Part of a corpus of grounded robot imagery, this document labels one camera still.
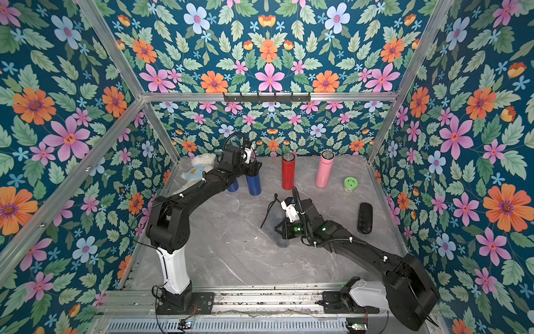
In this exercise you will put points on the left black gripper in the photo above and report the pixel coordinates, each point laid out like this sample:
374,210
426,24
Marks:
254,168

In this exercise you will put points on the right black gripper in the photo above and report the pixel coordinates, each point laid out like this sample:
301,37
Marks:
284,225

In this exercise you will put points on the blue thermos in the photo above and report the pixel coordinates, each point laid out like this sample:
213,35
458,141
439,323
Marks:
254,184
234,186

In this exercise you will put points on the grey microfibre cloth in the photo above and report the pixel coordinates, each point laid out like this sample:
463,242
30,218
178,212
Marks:
275,217

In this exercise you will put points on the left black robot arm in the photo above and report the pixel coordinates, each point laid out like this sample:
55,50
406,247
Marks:
168,228

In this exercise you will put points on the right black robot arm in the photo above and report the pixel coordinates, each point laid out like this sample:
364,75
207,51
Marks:
403,288

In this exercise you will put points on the red thermos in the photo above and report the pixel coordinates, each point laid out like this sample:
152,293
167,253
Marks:
288,170

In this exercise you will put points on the pink thermos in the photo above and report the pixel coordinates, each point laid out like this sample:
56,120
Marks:
324,168

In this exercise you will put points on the white teddy bear toy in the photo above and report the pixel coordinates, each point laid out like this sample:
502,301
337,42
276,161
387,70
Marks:
191,170

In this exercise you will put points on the black oval case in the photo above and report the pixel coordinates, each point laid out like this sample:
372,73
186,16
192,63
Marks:
365,218

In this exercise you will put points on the green round lid container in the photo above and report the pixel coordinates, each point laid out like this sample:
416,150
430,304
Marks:
350,184

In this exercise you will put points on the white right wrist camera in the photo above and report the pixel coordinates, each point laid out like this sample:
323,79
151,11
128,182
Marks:
289,207

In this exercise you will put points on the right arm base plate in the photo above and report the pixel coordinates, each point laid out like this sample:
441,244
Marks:
338,303

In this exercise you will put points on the black hook rail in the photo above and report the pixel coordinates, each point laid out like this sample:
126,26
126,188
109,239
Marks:
267,97

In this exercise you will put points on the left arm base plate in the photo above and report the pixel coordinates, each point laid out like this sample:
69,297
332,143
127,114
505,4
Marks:
188,303

